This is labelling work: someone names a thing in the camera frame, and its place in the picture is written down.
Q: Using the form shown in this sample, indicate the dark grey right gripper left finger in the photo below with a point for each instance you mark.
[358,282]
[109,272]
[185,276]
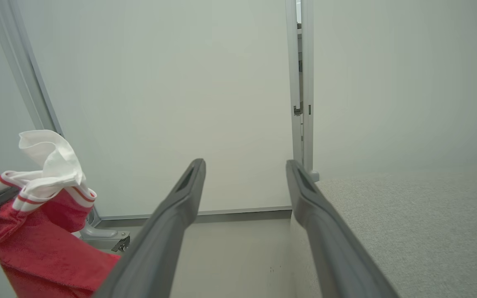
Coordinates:
[155,256]

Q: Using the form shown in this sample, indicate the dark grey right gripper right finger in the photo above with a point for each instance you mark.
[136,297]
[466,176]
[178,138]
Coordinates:
[338,256]

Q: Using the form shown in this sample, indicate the red garment with white trim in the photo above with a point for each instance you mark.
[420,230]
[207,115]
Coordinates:
[44,248]

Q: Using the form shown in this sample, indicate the black caster wheel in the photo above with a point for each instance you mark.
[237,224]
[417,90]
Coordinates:
[121,244]

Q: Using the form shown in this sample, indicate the grey partition post with foot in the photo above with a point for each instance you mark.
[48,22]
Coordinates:
[23,70]

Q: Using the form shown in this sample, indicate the grey double partition post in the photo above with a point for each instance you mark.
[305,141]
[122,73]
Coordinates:
[308,62]

